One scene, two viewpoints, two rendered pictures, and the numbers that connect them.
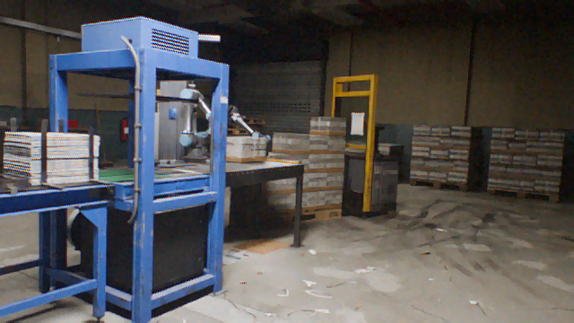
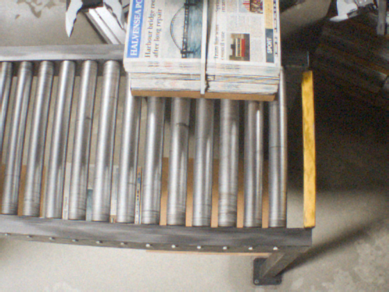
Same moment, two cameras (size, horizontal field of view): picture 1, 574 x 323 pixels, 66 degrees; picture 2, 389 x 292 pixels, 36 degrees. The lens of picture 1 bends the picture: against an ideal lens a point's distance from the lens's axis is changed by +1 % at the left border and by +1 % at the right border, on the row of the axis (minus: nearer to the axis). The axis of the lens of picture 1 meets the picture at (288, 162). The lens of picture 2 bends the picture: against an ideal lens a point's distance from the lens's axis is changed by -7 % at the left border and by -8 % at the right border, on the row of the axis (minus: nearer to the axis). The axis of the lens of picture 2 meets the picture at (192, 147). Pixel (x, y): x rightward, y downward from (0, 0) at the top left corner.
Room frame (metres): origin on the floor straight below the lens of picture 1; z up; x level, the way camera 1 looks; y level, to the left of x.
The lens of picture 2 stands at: (3.82, -0.20, 2.40)
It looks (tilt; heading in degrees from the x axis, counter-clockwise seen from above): 73 degrees down; 60
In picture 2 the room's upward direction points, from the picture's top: 1 degrees counter-clockwise
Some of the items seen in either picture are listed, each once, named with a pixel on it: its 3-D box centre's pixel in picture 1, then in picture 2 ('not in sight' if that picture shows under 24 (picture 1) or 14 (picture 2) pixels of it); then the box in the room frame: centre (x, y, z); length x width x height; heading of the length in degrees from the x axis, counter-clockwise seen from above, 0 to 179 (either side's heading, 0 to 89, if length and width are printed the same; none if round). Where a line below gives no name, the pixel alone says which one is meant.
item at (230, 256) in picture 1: (230, 255); (92, 199); (3.75, 0.47, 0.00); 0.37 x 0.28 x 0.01; 147
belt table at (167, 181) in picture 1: (138, 180); not in sight; (2.93, 1.01, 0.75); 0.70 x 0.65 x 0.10; 147
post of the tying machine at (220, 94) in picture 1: (217, 180); not in sight; (2.94, 0.48, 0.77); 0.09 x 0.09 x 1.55; 57
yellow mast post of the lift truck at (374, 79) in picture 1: (369, 144); not in sight; (5.65, -1.03, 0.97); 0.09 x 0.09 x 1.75; 37
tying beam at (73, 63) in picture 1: (140, 67); not in sight; (2.93, 1.01, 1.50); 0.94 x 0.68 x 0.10; 57
